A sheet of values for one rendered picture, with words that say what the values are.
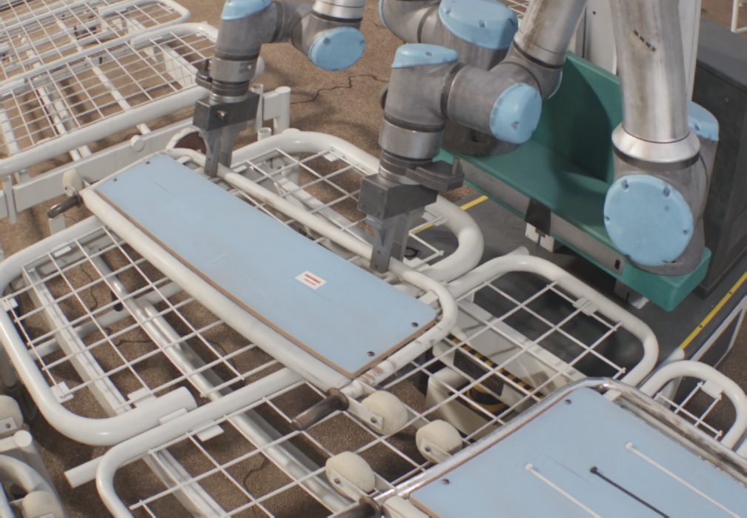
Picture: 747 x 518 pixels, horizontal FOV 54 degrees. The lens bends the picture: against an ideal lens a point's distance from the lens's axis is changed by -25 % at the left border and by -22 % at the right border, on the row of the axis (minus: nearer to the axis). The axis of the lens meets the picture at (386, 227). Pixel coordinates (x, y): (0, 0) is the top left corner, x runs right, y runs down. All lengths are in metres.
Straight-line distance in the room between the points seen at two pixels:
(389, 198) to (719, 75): 0.71
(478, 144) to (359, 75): 1.70
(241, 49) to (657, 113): 0.78
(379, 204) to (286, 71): 2.04
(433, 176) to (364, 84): 1.93
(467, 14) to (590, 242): 0.45
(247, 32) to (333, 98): 1.58
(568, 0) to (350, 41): 0.41
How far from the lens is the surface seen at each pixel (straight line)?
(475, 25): 1.55
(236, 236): 1.47
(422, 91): 1.29
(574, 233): 1.51
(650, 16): 1.10
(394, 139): 1.33
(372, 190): 1.34
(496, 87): 1.26
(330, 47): 1.48
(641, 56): 1.12
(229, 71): 1.59
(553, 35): 1.32
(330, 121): 2.96
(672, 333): 1.71
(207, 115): 1.60
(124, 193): 1.63
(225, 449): 1.82
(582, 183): 1.61
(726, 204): 1.71
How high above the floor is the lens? 1.36
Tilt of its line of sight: 34 degrees down
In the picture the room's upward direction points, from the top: 3 degrees clockwise
